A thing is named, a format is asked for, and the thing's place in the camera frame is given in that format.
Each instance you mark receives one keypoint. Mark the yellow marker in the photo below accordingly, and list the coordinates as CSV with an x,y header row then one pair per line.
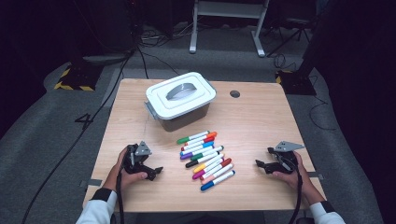
x,y
199,169

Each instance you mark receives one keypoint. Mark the clear plastic storage box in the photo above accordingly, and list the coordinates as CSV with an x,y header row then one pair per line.
x,y
183,119

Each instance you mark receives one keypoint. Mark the person's right hand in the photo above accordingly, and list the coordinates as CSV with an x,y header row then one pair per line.
x,y
306,183

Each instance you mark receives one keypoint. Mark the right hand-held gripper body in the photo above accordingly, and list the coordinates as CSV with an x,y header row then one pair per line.
x,y
288,145

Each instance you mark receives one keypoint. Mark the person's left hand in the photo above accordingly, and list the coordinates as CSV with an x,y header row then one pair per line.
x,y
110,182

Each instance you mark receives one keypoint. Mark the dark blue marker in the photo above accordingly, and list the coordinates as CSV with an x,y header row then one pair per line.
x,y
207,186

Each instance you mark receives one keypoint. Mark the grey tape piece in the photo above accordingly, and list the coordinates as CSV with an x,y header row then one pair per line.
x,y
315,175
93,182

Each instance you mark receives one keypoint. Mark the white metal stand frame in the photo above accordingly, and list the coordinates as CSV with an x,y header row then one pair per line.
x,y
229,9

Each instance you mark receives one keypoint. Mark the light green marker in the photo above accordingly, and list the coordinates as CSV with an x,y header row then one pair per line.
x,y
183,140

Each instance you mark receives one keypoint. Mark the black marker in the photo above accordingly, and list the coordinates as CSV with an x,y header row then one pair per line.
x,y
191,164

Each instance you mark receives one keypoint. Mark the orange marker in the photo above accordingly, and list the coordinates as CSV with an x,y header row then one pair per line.
x,y
211,135

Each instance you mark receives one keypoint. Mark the magenta marker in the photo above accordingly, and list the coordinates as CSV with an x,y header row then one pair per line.
x,y
197,175

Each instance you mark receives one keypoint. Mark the pink marker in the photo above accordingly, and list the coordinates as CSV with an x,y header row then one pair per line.
x,y
207,179

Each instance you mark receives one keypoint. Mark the black tripod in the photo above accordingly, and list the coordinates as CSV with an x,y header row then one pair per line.
x,y
299,27

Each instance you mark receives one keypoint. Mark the dark red marker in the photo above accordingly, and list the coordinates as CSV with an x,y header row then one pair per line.
x,y
226,162

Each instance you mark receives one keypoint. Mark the black hazard-striped stand base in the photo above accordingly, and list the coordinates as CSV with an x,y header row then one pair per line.
x,y
81,77
295,84

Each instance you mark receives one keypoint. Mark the grey flat stand foot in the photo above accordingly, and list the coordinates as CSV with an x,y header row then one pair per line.
x,y
106,59

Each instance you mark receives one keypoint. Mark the grey round table grommet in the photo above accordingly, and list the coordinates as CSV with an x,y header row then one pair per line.
x,y
234,93

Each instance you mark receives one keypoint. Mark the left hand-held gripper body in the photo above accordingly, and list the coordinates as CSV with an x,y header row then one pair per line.
x,y
134,163

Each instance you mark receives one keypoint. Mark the light blue marker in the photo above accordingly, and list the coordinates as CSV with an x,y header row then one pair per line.
x,y
208,144

